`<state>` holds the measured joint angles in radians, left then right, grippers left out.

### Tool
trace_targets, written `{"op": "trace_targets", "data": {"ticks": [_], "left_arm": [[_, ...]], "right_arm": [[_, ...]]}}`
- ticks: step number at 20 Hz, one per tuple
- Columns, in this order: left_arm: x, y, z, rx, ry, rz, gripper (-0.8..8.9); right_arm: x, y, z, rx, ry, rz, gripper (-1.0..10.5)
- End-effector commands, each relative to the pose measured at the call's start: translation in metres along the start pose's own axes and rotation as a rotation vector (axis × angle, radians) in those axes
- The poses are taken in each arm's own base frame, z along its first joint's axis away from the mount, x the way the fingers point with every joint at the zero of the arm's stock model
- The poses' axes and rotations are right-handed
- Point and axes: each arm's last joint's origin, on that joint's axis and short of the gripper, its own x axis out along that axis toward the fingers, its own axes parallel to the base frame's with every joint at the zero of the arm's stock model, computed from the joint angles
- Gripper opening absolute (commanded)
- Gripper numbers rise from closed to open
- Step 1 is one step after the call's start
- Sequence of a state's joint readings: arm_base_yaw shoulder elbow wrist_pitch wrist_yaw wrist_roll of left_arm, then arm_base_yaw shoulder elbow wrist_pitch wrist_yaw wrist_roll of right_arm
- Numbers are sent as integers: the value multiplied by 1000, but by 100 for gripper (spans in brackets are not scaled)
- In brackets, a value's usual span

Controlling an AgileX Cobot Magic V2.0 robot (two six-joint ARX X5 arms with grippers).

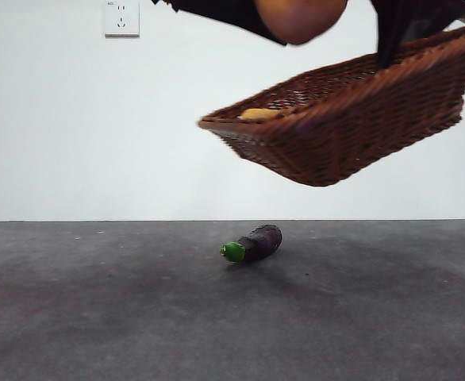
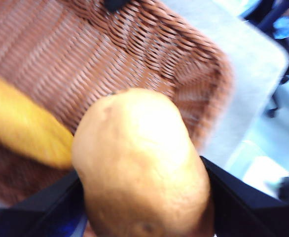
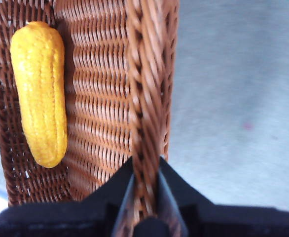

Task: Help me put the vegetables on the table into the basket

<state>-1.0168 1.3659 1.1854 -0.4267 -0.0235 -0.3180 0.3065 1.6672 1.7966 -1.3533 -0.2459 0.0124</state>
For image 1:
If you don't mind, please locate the brown potato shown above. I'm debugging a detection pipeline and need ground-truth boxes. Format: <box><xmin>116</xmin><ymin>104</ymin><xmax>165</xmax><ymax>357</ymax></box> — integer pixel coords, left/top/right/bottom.
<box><xmin>255</xmin><ymin>0</ymin><xmax>349</xmax><ymax>46</ymax></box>

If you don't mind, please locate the yellow corn cob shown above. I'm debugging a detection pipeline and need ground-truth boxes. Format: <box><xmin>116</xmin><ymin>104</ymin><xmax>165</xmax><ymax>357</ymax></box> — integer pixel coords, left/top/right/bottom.
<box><xmin>240</xmin><ymin>107</ymin><xmax>282</xmax><ymax>121</ymax></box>

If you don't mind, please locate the brown wicker basket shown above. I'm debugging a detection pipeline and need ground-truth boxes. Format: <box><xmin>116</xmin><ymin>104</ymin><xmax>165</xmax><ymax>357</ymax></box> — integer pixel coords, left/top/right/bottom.
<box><xmin>196</xmin><ymin>21</ymin><xmax>465</xmax><ymax>189</ymax></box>

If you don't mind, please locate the purple eggplant with green cap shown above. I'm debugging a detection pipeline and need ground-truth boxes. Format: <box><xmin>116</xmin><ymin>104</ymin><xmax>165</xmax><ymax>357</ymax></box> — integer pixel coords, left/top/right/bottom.
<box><xmin>219</xmin><ymin>224</ymin><xmax>284</xmax><ymax>264</ymax></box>

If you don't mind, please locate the white wall socket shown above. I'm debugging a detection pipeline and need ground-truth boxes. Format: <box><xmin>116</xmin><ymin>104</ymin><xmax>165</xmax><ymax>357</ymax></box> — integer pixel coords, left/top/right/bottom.
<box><xmin>104</xmin><ymin>0</ymin><xmax>141</xmax><ymax>39</ymax></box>

